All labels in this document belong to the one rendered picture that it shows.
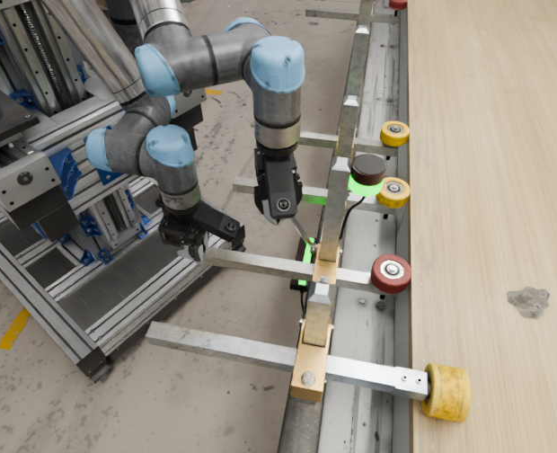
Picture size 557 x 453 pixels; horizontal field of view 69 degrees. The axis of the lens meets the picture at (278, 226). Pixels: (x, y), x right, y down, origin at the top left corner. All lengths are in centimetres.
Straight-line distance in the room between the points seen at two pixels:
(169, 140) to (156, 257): 113
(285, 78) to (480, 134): 83
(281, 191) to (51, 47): 84
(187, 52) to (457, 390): 64
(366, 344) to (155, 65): 80
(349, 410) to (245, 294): 98
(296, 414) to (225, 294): 105
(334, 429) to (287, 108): 70
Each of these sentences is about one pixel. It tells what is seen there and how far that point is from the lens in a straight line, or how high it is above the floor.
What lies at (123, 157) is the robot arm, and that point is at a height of 114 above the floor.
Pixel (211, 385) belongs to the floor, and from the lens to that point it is 172.
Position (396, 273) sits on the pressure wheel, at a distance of 88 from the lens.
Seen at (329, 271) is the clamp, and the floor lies 87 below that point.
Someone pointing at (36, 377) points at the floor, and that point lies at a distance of 196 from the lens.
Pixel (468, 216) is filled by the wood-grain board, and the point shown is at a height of 90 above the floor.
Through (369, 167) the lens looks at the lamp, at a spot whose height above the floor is 114.
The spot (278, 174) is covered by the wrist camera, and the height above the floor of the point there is 114.
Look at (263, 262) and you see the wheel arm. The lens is 91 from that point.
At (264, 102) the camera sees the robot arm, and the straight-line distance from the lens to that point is 62.
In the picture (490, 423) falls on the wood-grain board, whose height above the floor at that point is 90.
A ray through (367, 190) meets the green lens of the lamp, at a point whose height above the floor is 111.
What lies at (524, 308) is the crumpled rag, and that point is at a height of 91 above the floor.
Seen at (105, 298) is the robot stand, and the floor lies 21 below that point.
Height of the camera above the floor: 160
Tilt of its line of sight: 49 degrees down
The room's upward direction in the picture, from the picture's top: straight up
